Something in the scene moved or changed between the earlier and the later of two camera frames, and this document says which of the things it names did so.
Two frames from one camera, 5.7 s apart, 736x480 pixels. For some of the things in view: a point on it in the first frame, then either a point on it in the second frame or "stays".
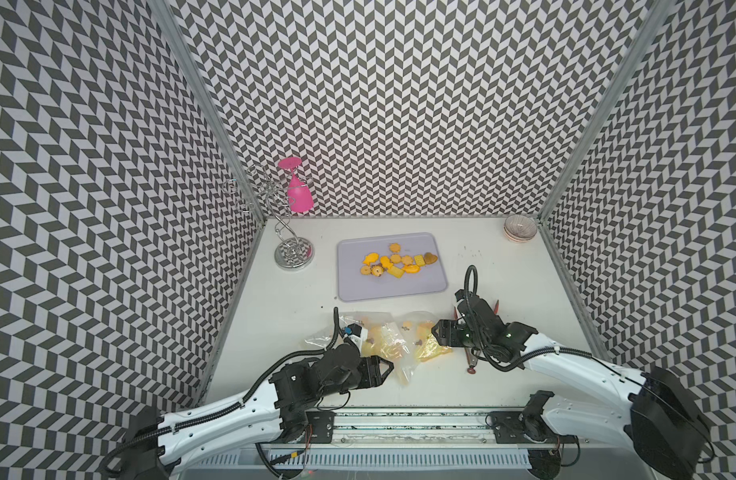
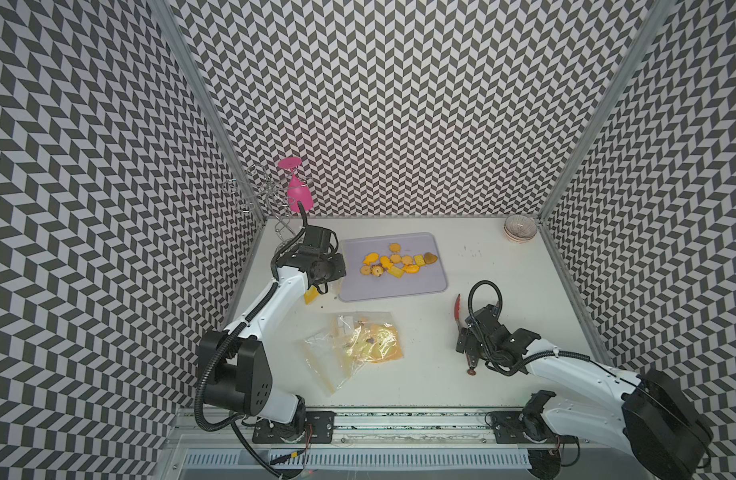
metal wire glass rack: x=267 y=188 stays
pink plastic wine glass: x=300 y=195 stays
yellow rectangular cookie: x=397 y=272 stays
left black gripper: x=370 y=371 → x=336 y=258
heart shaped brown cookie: x=429 y=258 stays
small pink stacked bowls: x=519 y=228 stays
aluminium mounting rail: x=419 y=429 stays
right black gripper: x=447 y=329 → x=470 y=344
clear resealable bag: x=418 y=343 → x=311 y=294
